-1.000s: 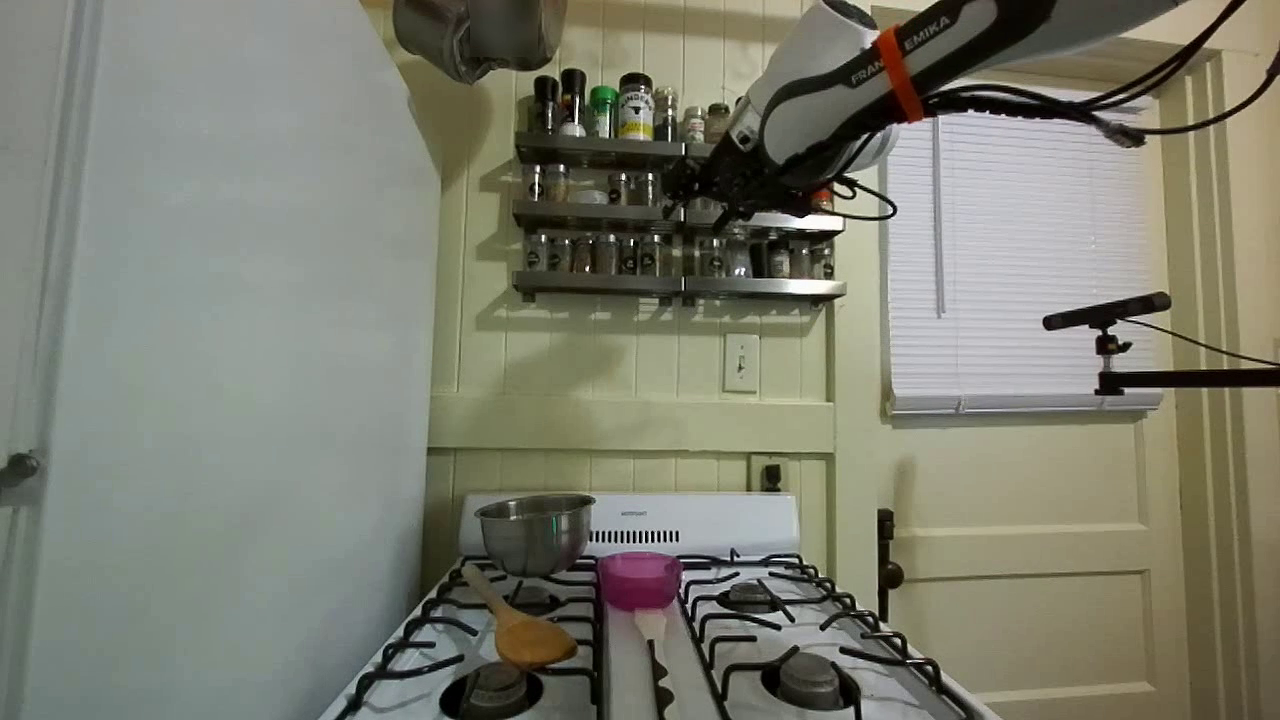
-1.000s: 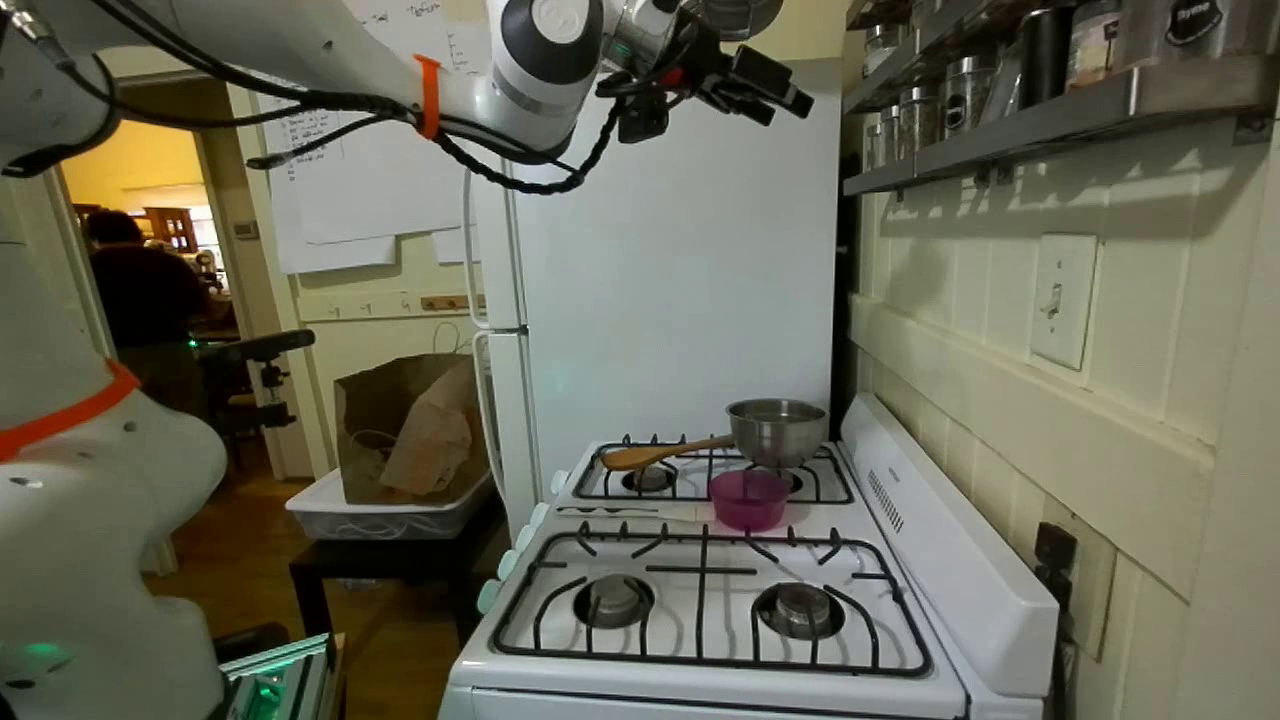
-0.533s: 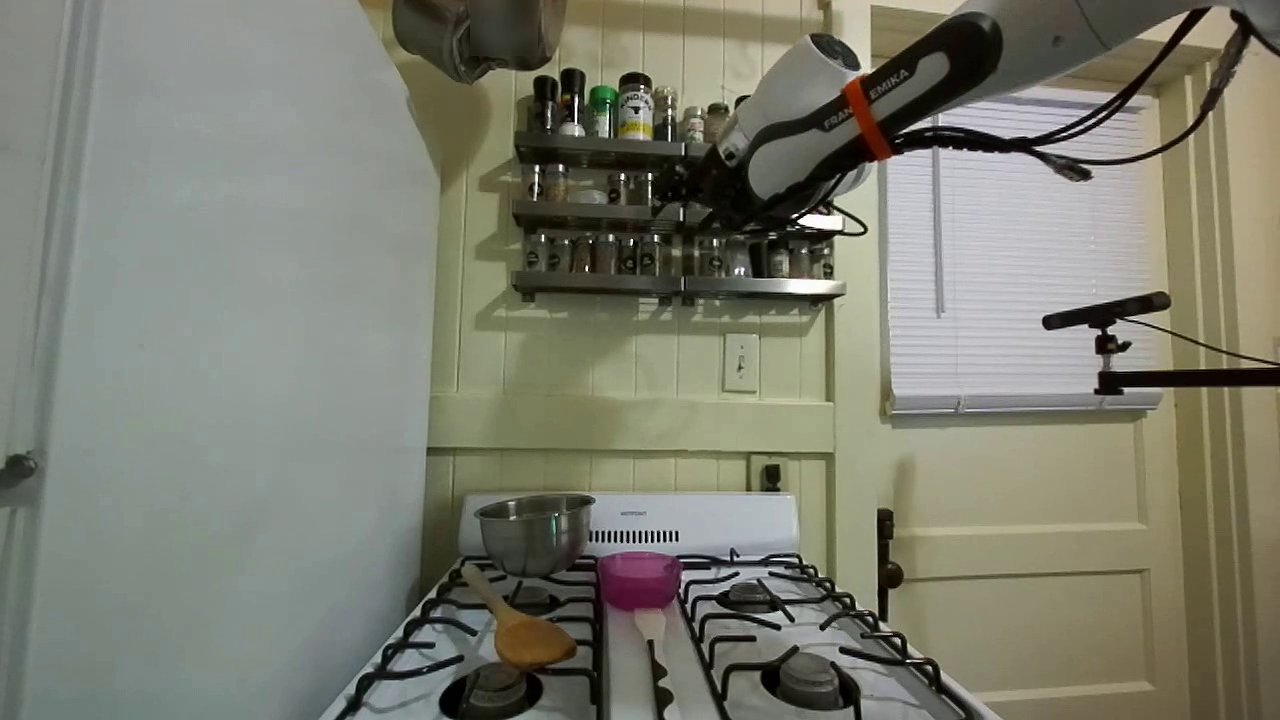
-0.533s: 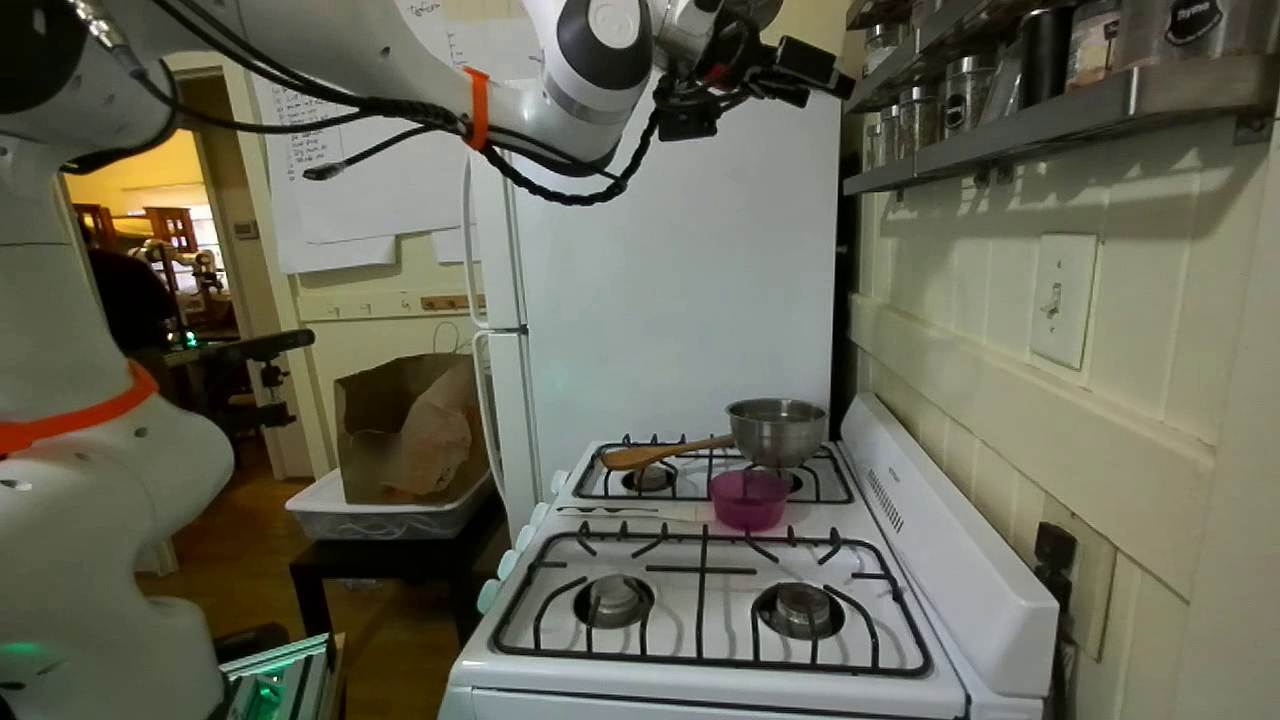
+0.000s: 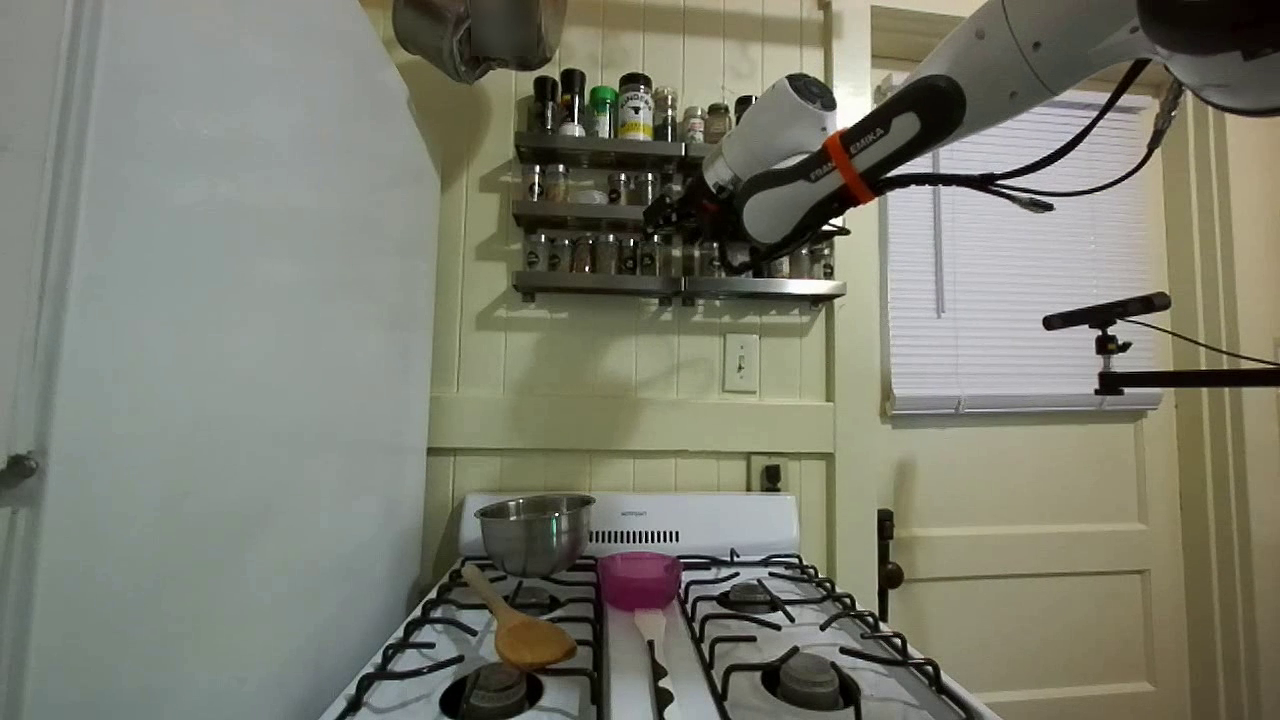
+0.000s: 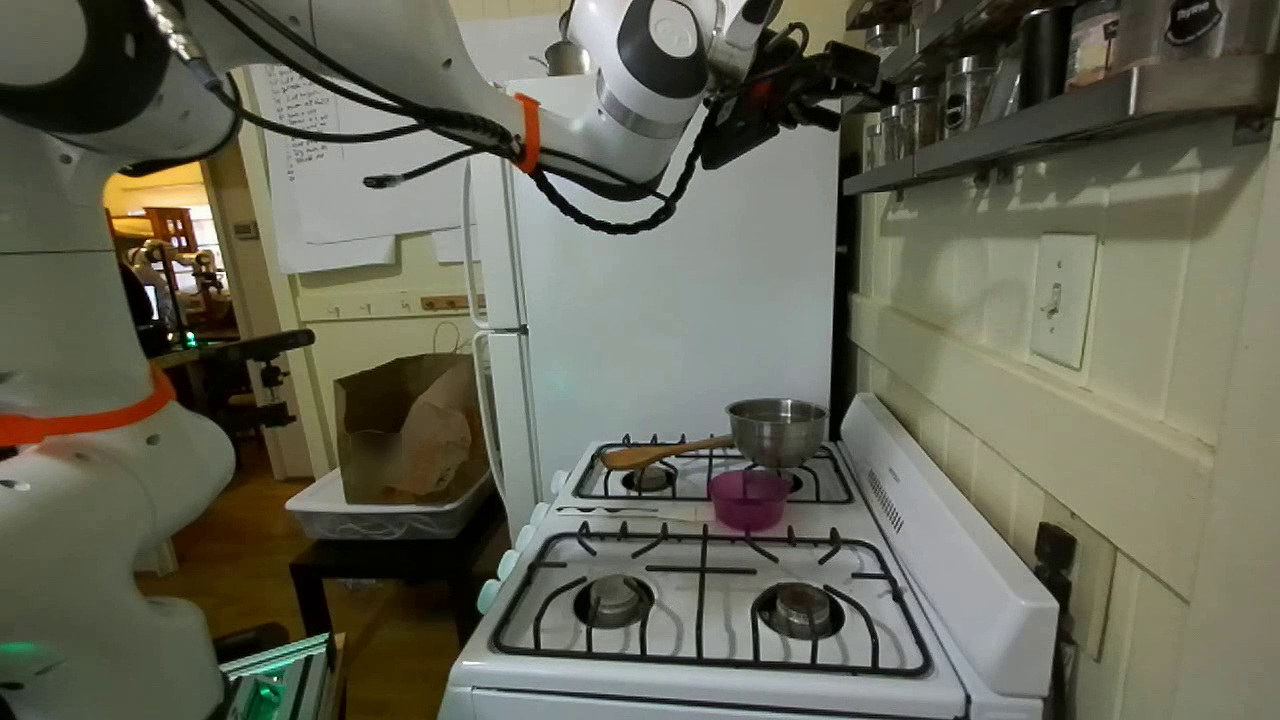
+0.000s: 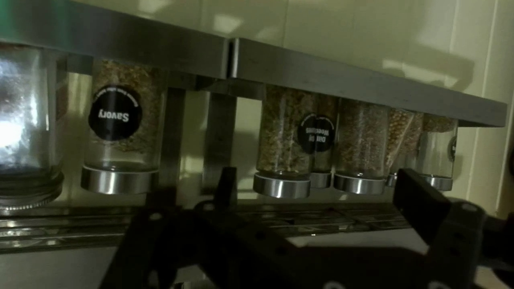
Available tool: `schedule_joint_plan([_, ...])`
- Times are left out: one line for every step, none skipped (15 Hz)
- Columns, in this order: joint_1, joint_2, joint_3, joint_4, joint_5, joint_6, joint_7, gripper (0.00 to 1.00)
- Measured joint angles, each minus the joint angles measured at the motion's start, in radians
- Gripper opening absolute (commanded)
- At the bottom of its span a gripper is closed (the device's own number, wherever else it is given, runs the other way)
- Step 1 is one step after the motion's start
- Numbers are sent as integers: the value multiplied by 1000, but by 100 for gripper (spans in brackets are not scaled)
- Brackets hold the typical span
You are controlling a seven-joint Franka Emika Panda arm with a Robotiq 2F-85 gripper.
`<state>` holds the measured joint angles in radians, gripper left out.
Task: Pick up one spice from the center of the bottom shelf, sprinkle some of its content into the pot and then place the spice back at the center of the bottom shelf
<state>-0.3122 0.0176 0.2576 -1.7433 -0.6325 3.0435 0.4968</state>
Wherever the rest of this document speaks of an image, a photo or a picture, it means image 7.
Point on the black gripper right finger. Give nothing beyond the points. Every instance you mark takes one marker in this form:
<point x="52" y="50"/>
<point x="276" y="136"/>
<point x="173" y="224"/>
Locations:
<point x="456" y="235"/>

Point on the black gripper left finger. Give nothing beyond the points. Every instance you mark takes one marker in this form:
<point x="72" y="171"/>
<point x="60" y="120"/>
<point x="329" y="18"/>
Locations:
<point x="155" y="242"/>

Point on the glass spice jar steel cap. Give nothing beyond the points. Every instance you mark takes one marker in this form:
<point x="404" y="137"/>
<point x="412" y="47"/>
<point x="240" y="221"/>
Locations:
<point x="362" y="145"/>
<point x="404" y="139"/>
<point x="282" y="134"/>
<point x="436" y="150"/>

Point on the savory labelled spice jar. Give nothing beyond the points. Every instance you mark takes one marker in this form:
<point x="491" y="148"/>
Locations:
<point x="122" y="145"/>

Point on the large clear glass jar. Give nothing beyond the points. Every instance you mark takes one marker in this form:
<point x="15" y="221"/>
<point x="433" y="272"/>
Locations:
<point x="25" y="123"/>

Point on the steel wall spice rack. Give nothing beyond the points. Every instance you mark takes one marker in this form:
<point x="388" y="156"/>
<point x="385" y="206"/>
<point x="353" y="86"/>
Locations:
<point x="322" y="70"/>

